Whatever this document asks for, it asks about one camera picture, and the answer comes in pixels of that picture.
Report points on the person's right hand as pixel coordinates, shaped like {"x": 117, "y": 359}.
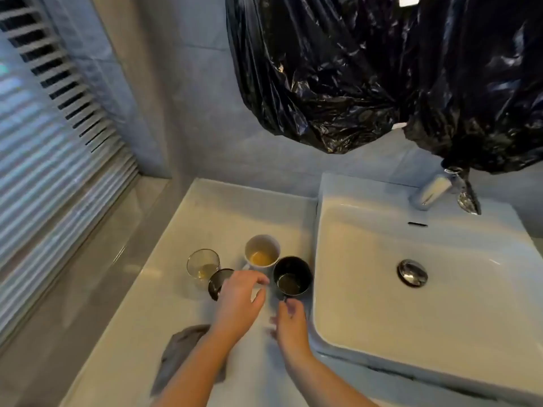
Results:
{"x": 292, "y": 332}

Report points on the person's left hand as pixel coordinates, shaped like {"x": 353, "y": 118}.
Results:
{"x": 235, "y": 303}

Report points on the person's right thumb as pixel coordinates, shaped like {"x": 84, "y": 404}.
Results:
{"x": 275, "y": 328}

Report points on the person's left thumb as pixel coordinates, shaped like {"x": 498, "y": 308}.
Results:
{"x": 260, "y": 299}

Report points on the person's right forearm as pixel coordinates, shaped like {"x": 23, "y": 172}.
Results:
{"x": 322, "y": 381}

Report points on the black ceramic mug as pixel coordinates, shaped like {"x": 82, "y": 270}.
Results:
{"x": 292, "y": 277}

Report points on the white ceramic mug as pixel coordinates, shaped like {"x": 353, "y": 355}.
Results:
{"x": 262, "y": 256}

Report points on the dark tinted glass cup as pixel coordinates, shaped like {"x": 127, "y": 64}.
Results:
{"x": 217, "y": 283}

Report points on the clear drinking glass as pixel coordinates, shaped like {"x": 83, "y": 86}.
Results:
{"x": 202, "y": 264}

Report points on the grey cleaning cloth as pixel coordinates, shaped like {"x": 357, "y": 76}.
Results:
{"x": 178, "y": 347}

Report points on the chrome sink drain plug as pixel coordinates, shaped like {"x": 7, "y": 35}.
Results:
{"x": 412, "y": 273}

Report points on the grey stone window sill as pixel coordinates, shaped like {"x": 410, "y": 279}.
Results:
{"x": 91, "y": 267}

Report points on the white ceramic sink basin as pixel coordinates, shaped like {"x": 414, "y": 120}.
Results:
{"x": 462, "y": 300}

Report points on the chrome sink faucet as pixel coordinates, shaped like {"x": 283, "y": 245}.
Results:
{"x": 432, "y": 190}

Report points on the grey window blind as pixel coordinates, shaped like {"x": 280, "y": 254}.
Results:
{"x": 46, "y": 165}

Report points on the black plastic bag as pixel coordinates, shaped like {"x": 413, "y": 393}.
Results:
{"x": 360, "y": 63}

